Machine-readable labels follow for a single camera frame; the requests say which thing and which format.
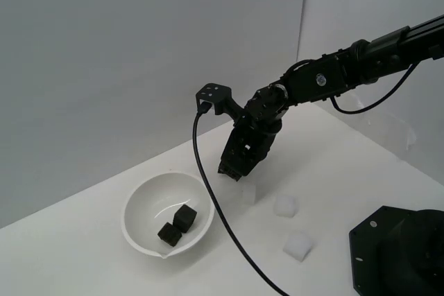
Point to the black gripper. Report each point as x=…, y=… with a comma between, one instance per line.
x=267, y=112

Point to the black foam cube with slit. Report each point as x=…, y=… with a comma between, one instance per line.
x=185, y=219

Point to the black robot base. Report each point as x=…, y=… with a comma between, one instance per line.
x=381, y=258

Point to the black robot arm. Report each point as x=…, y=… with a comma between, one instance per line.
x=381, y=46

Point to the white ceramic bowl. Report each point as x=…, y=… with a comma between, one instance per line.
x=149, y=213

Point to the white foam cube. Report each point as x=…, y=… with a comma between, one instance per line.
x=251, y=195
x=296, y=245
x=285, y=206

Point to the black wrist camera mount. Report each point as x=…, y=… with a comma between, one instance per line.
x=213, y=93

